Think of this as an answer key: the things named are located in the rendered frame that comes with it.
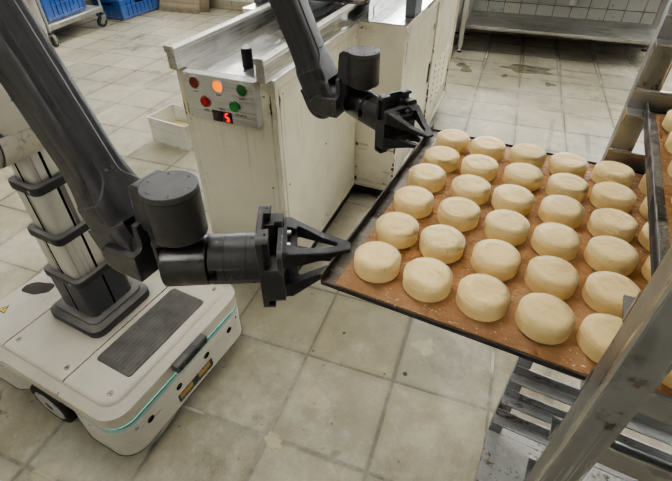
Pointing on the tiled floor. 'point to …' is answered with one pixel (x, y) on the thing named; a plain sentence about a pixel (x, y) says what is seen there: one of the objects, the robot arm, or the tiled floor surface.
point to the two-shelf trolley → (73, 17)
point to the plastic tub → (171, 127)
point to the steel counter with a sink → (579, 28)
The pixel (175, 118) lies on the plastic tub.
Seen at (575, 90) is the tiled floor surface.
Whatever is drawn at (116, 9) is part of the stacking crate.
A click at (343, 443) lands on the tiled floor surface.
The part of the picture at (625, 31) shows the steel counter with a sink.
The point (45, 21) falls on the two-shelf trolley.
